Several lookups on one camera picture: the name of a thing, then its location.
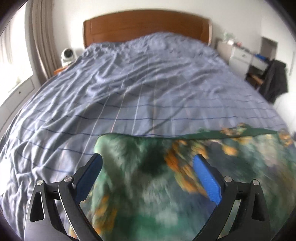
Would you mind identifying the green floral patterned garment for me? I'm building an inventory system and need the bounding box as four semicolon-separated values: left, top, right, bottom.
80;123;295;240

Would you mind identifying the white window sill cabinet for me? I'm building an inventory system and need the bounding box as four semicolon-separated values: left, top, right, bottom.
1;75;41;137

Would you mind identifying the black jacket on chair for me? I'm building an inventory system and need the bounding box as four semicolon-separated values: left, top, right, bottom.
259;59;288;104

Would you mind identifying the wooden nightstand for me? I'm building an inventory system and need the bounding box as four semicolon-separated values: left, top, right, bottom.
54;66;68;75

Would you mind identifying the white desk with drawers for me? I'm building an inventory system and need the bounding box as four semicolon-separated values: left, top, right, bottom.
215;39;268;79

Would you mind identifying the small white fan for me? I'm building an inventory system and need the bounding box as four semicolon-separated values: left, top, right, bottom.
61;48;76;67

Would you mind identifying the blue striped bed cover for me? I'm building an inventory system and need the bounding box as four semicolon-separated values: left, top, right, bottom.
1;33;285;237

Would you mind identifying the beige curtain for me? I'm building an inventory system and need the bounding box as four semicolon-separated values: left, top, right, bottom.
30;1;61;83

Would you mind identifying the brown wooden headboard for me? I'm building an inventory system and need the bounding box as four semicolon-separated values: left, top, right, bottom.
83;9;212;48

